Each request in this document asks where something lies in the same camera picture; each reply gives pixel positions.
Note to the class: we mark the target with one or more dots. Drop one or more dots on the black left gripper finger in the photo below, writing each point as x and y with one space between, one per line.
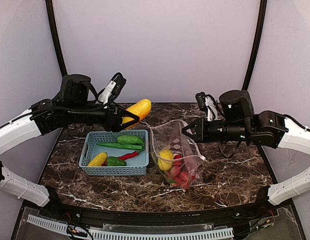
121 112
126 125

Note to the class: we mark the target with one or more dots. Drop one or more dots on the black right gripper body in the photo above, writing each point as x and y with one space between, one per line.
200 130

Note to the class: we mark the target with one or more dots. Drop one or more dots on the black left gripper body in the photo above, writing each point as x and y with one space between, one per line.
112 119

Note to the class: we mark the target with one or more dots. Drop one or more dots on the orange yellow toy mango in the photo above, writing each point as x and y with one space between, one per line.
141 109

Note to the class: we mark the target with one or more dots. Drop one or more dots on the clear zip top bag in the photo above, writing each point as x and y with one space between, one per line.
169 136

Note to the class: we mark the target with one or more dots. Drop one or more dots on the red toy lychee bunch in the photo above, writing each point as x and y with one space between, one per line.
182 172

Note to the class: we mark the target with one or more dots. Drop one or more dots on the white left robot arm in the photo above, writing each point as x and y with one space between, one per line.
77 102

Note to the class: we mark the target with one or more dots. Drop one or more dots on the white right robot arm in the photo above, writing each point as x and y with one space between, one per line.
268 128

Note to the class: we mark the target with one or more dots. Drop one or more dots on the green toy bitter gourd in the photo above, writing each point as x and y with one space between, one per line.
130 140

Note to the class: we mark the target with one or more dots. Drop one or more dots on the green toy chili pepper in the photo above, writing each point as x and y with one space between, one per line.
116 145

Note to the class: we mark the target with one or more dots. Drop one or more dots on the red toy chili pepper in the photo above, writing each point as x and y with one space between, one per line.
125 157

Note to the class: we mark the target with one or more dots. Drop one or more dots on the green toy bell pepper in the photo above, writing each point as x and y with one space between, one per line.
115 162

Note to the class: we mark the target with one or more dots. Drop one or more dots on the light blue plastic basket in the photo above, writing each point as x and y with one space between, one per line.
135 166

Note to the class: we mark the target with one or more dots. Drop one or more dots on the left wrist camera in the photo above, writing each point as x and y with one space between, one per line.
112 89

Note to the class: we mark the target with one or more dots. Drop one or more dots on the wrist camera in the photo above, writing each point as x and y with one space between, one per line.
207 104
112 89

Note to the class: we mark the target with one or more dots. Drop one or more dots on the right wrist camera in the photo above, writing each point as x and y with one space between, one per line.
207 104

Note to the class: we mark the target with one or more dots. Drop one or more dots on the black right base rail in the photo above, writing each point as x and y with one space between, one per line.
267 164

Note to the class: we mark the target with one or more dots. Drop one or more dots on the black left corner frame post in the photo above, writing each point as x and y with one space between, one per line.
55 37

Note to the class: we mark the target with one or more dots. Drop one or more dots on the black corner frame post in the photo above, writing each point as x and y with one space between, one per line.
55 37
256 44

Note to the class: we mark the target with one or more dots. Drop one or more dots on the black front rail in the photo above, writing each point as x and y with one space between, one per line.
243 219

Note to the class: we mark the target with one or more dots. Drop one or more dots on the white slotted cable duct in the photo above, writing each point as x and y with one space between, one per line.
121 232

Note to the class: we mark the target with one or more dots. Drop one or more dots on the black right corner frame post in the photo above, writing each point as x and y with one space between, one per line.
256 44

